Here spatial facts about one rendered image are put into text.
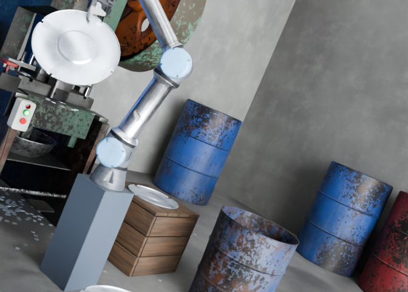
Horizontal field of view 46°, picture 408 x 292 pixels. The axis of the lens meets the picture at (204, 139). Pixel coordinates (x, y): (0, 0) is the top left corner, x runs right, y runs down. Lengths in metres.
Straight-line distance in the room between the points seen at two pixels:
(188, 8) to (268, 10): 3.09
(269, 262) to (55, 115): 1.25
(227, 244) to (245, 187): 3.34
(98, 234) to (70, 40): 0.81
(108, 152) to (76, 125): 0.71
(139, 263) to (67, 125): 0.78
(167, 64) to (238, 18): 3.46
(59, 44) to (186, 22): 1.04
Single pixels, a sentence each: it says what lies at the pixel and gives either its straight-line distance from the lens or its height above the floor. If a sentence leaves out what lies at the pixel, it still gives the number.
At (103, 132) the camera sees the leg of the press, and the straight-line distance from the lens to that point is 2.57.
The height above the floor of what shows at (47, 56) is 0.87.
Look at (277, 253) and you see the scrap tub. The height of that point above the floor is 0.42.
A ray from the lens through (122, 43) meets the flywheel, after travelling 2.86.
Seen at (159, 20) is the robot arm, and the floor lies 1.16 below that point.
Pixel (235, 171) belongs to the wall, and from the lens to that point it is 5.71.
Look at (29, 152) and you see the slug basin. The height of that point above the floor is 0.35.
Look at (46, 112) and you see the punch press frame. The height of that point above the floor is 0.58.
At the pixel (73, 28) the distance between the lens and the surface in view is 1.73.
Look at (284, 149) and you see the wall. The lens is 5.41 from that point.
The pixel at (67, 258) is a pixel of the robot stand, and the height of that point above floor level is 0.12.
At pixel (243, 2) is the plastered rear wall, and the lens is 5.25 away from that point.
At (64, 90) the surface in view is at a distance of 2.52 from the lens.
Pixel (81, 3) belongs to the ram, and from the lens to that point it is 2.58.
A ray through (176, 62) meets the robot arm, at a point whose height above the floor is 1.03.
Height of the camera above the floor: 0.95
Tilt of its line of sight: 5 degrees down
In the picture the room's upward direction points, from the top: 23 degrees clockwise
